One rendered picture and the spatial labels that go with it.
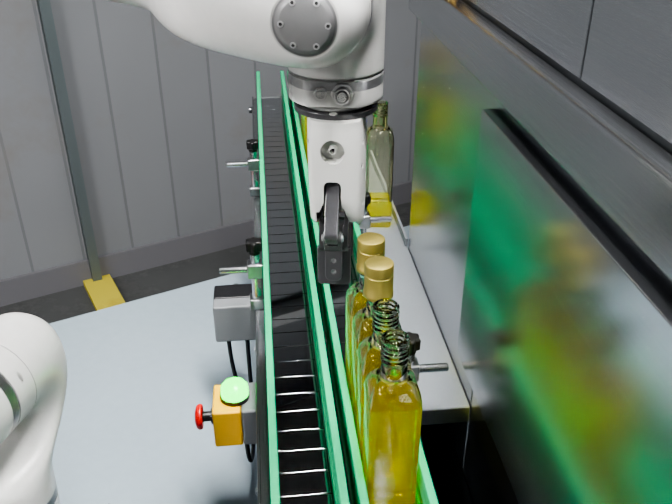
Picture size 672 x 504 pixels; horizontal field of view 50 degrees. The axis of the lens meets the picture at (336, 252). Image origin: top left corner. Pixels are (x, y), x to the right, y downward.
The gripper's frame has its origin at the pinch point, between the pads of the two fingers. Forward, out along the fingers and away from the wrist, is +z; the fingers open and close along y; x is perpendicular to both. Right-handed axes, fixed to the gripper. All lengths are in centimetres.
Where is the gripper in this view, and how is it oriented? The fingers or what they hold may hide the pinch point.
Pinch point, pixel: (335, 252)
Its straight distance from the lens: 72.0
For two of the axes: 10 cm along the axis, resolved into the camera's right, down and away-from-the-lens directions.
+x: -10.0, -0.3, 0.6
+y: 0.6, -4.9, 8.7
